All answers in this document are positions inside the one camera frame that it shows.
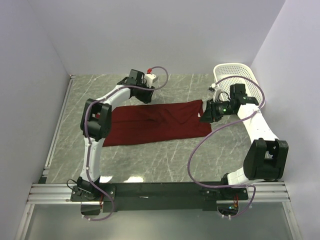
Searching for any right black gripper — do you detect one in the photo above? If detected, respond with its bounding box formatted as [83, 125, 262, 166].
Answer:
[199, 98, 236, 123]

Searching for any dark red polo shirt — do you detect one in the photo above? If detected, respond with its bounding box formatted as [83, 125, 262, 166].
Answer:
[103, 99, 211, 147]

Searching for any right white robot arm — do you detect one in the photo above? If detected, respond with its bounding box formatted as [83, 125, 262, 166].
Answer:
[200, 83, 289, 200]

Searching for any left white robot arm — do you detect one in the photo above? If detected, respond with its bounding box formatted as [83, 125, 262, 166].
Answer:
[76, 68, 158, 201]

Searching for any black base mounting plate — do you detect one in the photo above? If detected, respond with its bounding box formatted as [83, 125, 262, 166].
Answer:
[71, 181, 251, 214]

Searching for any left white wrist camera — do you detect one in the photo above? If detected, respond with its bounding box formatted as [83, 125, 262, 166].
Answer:
[144, 68, 158, 88]

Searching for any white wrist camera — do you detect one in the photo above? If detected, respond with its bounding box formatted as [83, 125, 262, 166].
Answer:
[208, 83, 222, 102]
[144, 68, 158, 88]

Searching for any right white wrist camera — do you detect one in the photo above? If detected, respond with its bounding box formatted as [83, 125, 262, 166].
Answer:
[208, 83, 222, 102]

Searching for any aluminium frame rail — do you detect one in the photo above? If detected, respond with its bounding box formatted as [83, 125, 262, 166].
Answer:
[26, 182, 291, 205]

